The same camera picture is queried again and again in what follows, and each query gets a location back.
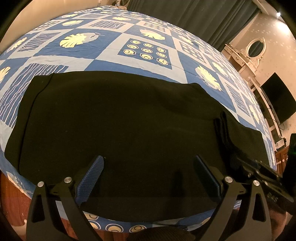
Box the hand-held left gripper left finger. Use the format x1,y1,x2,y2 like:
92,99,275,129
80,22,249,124
26,155,105,241

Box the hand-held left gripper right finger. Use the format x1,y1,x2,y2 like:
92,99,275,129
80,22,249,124
194,155,271,241

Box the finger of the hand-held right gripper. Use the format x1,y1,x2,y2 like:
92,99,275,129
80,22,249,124
260,179,295,207
231,155,284,183

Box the black pants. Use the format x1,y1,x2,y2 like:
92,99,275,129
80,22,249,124
5,71,270,220

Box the long television stand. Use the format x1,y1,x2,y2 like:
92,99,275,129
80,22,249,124
248,76,287,172

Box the black flat television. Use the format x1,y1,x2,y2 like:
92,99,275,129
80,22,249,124
260,72,296,124

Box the white dressing table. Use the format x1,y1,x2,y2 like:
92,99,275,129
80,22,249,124
223,43,259,77

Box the white oval vanity mirror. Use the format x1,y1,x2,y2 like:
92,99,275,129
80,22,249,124
245,37,266,67

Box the blue patterned bed sheet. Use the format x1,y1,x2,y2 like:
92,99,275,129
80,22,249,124
0,5,278,233

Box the dark green curtain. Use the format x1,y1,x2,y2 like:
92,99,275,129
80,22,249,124
127,0,266,50

